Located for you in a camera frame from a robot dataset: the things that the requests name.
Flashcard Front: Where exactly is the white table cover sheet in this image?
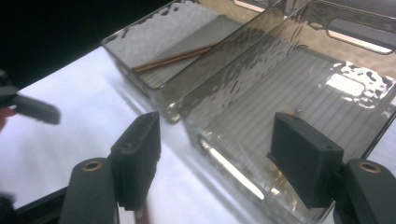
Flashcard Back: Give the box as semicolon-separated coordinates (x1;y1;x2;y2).
0;46;396;224

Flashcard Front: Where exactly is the smoky clear plastic bin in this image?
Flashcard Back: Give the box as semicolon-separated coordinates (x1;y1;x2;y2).
167;0;396;224
101;0;283;101

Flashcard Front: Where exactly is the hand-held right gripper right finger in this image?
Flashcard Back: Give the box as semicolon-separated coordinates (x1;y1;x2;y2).
266;111;345;210

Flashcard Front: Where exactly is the light wooden spoon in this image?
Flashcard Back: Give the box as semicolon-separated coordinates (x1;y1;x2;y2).
268;164;297;206

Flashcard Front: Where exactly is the dark brown chopstick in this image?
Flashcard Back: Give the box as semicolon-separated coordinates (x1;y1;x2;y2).
134;46;216;75
132;43;219;71

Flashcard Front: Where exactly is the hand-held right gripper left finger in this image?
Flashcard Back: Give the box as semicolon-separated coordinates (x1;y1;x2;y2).
110;111;162;211

